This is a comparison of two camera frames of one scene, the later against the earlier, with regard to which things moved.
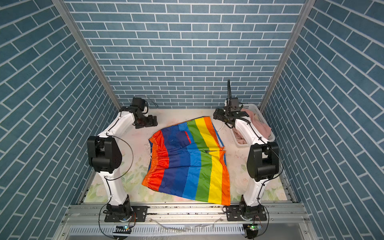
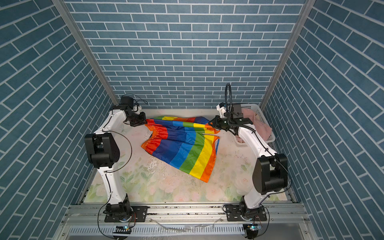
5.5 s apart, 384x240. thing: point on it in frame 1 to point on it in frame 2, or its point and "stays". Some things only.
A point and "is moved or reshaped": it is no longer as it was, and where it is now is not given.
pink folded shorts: (266, 130) stays
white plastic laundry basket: (261, 118) stays
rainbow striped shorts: (187, 161) is moved or reshaped
